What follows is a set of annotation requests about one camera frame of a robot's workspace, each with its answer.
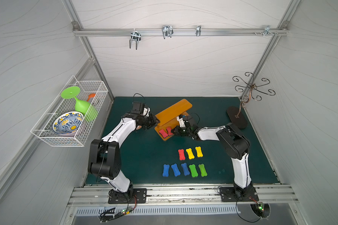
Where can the blue yellow ceramic bowl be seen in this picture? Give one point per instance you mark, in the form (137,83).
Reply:
(68,123)

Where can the white wire basket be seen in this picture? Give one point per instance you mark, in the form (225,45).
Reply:
(43,128)

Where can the wooden two-tier shelf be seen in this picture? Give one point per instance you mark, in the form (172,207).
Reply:
(168,117)

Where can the aluminium top rail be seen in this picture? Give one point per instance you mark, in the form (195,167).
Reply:
(191,32)

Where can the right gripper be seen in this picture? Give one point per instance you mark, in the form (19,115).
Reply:
(179,131)

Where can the orange utensil in basket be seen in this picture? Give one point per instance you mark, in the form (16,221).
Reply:
(90,96)

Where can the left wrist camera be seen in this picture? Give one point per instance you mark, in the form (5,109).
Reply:
(140,109)

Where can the green plastic goblet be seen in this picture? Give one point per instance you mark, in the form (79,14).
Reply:
(90,113)

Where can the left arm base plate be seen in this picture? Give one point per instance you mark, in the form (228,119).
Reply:
(134,195)

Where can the metal double hook left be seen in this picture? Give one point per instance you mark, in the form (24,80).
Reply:
(134,38)

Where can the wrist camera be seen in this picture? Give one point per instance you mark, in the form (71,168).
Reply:
(186,121)
(140,109)

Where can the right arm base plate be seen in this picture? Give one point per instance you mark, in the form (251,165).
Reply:
(235,194)

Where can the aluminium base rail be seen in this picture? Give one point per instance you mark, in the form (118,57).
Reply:
(181,194)

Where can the white vent strip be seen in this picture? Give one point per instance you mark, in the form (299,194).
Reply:
(161,210)

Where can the green eraser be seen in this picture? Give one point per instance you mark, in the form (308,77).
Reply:
(202,170)
(193,171)

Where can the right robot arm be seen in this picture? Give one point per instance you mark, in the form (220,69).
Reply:
(235,144)

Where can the copper wire hanger stand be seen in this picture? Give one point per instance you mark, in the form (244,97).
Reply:
(247,88)

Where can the blue eraser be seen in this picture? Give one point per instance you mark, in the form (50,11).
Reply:
(185,169)
(175,170)
(166,169)

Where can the red eraser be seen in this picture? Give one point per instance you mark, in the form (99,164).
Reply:
(181,153)
(163,133)
(169,131)

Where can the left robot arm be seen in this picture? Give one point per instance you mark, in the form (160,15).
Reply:
(105,158)

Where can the metal hook right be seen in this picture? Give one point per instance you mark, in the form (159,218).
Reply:
(265,32)

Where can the metal hook middle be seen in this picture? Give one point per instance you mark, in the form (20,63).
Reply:
(167,31)

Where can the small metal hook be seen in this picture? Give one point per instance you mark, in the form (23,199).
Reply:
(198,31)

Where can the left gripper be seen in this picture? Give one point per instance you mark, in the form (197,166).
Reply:
(150,121)

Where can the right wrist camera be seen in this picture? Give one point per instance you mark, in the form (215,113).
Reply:
(186,121)

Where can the yellow eraser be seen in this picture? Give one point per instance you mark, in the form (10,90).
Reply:
(199,151)
(190,153)

